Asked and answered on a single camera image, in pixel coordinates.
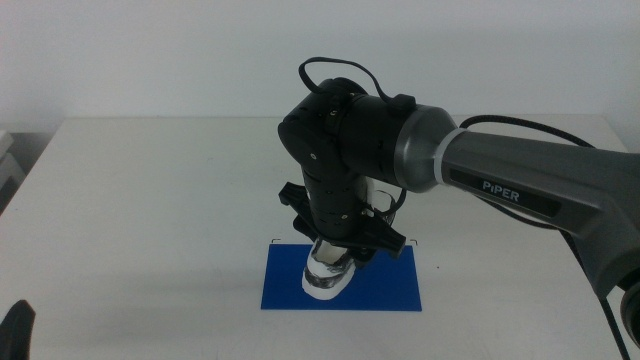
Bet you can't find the white and black shoe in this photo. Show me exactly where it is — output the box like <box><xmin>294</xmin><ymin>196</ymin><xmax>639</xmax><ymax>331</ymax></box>
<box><xmin>301</xmin><ymin>177</ymin><xmax>399</xmax><ymax>302</ymax></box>

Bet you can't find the blue rectangular mat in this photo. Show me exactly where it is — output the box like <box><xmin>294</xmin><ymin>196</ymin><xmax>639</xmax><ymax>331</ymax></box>
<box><xmin>260</xmin><ymin>243</ymin><xmax>423</xmax><ymax>312</ymax></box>

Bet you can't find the thin black cable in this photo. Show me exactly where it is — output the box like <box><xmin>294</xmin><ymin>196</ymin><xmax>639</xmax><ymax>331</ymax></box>
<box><xmin>298</xmin><ymin>56</ymin><xmax>418</xmax><ymax>117</ymax></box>

